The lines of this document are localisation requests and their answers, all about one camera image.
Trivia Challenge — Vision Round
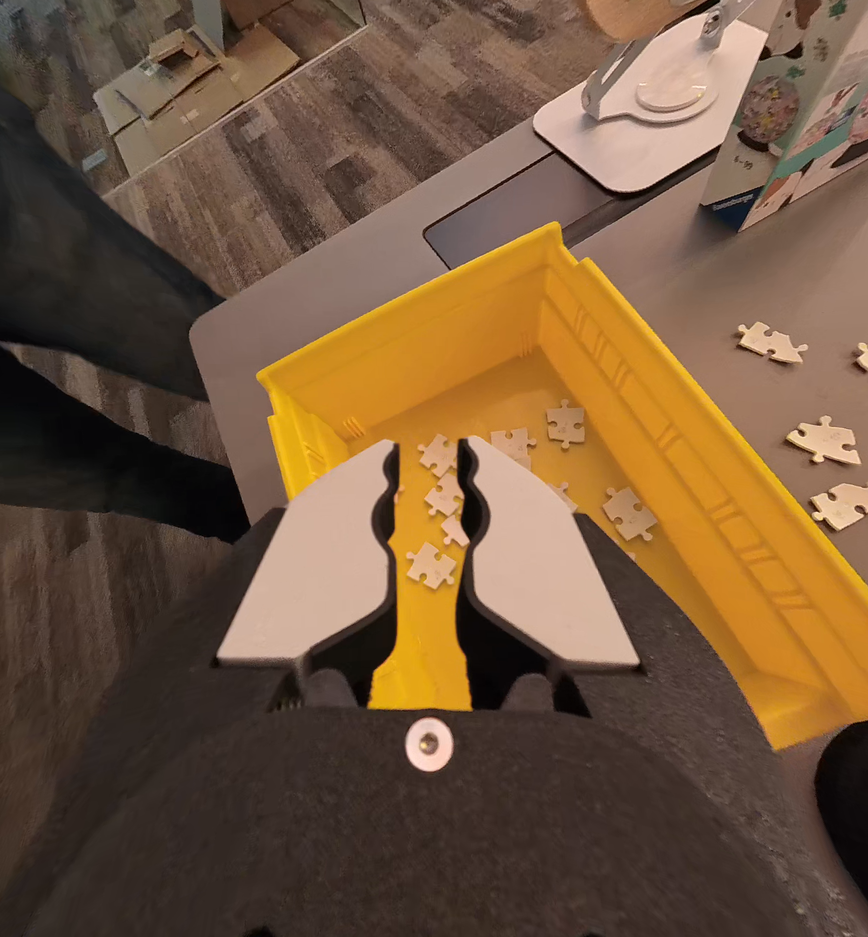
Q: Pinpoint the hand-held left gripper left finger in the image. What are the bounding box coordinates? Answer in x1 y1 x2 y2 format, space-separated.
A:
216 439 400 693

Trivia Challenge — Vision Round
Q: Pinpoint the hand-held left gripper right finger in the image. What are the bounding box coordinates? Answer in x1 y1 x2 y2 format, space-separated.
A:
456 437 641 693

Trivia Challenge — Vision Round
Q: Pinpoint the pile of white puzzle pieces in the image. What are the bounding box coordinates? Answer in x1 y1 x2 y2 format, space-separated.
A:
405 399 658 588

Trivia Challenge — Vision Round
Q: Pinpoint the yellow plastic bin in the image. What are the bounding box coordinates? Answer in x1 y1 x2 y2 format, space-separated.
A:
257 222 868 751

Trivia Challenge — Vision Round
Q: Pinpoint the teal puzzle box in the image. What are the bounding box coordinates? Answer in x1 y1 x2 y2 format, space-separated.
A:
700 0 868 234

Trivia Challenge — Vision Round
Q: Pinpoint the black textured wrist rest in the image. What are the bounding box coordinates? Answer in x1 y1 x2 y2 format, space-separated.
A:
813 721 868 937

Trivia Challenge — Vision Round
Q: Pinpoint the flattened cardboard box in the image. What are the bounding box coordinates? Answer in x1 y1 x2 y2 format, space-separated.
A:
93 22 302 178

